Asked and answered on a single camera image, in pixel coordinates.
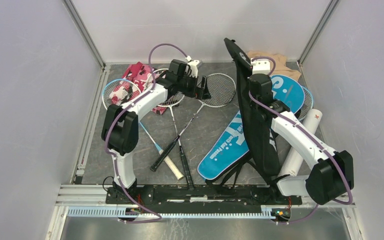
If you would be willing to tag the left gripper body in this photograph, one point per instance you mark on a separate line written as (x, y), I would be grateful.
(187, 86)

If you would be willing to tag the white racket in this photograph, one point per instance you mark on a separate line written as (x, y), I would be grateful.
(170, 103)
(222, 89)

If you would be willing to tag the black Crossway racket cover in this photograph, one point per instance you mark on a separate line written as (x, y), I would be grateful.
(256, 121)

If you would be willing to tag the white shuttlecock tube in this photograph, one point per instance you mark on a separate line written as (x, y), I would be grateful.
(296, 134)

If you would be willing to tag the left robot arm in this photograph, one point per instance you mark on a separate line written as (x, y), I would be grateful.
(120, 131)

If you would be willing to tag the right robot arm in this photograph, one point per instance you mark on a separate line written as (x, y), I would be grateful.
(332, 172)

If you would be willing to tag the pink camouflage cloth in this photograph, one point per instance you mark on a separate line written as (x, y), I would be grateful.
(140, 75)

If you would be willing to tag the blue Sport racket cover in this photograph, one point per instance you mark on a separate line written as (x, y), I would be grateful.
(231, 145)

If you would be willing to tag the beige cloth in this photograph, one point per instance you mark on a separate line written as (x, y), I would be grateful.
(281, 67)

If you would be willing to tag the racket under blue cover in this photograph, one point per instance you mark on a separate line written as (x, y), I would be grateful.
(307, 104)

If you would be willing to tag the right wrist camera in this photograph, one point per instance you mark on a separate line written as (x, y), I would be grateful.
(261, 66)

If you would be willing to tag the blue frame badminton racket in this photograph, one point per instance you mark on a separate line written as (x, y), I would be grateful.
(120, 91)

